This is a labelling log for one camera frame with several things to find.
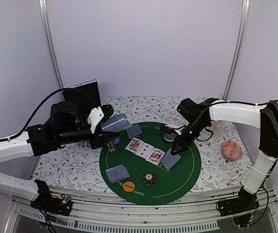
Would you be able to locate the floral patterned table cover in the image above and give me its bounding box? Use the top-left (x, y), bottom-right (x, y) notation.
top-left (32, 96), bottom-right (253, 193)

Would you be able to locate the king of diamonds card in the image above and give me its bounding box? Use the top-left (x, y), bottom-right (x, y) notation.
top-left (146, 148), bottom-right (164, 166)

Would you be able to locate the round green poker mat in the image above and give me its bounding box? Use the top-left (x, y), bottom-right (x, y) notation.
top-left (99, 131), bottom-right (201, 205)

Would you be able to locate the three of diamonds card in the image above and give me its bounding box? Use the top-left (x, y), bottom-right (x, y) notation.
top-left (135, 143), bottom-right (154, 159)

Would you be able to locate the blue poker chip stack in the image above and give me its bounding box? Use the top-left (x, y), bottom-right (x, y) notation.
top-left (107, 141), bottom-right (116, 153)

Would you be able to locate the red black poker chip stack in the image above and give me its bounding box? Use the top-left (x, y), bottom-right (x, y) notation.
top-left (144, 173), bottom-right (156, 185)

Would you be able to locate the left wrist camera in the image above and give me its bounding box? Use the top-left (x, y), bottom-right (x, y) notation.
top-left (87, 104), bottom-right (114, 134)

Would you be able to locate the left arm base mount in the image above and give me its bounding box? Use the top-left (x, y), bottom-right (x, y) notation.
top-left (30, 194), bottom-right (73, 216)

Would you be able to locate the cream ceramic mug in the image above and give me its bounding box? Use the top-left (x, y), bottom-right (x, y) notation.
top-left (210, 121), bottom-right (224, 134)

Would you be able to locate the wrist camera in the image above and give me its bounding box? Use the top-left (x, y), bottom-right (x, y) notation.
top-left (160, 124), bottom-right (183, 135)
top-left (87, 104), bottom-right (114, 134)

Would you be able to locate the queen of spades card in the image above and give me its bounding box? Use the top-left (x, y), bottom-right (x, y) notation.
top-left (125, 138), bottom-right (144, 154)

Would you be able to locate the orange big blind button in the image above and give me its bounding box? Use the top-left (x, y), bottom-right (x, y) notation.
top-left (123, 182), bottom-right (135, 193)

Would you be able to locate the right aluminium frame post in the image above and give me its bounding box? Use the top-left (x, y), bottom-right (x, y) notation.
top-left (222, 0), bottom-right (250, 100)

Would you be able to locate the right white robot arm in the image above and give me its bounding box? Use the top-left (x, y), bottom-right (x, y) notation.
top-left (171, 98), bottom-right (278, 212)

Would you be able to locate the aluminium frame post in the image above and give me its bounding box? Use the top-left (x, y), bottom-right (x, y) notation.
top-left (222, 0), bottom-right (250, 100)
top-left (38, 0), bottom-right (64, 88)

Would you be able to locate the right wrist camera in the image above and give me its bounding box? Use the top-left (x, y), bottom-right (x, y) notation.
top-left (160, 124), bottom-right (183, 135)

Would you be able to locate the red patterned small bowl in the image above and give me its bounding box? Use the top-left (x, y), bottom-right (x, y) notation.
top-left (221, 141), bottom-right (243, 161)

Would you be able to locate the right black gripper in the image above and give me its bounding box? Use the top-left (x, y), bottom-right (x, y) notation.
top-left (171, 119), bottom-right (208, 156)

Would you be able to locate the aluminium front rail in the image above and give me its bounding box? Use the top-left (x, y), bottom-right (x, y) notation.
top-left (6, 189), bottom-right (278, 233)

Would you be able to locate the blue playing card deck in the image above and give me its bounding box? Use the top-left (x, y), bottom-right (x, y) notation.
top-left (100, 113), bottom-right (132, 132)

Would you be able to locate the aluminium poker chip case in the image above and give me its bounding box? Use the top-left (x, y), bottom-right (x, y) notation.
top-left (62, 79), bottom-right (101, 114)

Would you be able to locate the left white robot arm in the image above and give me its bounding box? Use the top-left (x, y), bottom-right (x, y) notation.
top-left (0, 101), bottom-right (119, 211)

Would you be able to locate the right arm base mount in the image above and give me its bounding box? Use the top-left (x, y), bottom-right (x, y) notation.
top-left (216, 192), bottom-right (260, 216)

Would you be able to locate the left aluminium frame post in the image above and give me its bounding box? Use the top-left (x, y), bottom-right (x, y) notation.
top-left (38, 0), bottom-right (64, 88)

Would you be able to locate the dealt card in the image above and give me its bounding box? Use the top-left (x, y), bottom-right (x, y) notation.
top-left (126, 124), bottom-right (142, 133)
top-left (105, 164), bottom-right (130, 183)

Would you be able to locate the purple small blind button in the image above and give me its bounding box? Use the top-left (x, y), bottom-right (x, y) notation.
top-left (113, 137), bottom-right (121, 145)

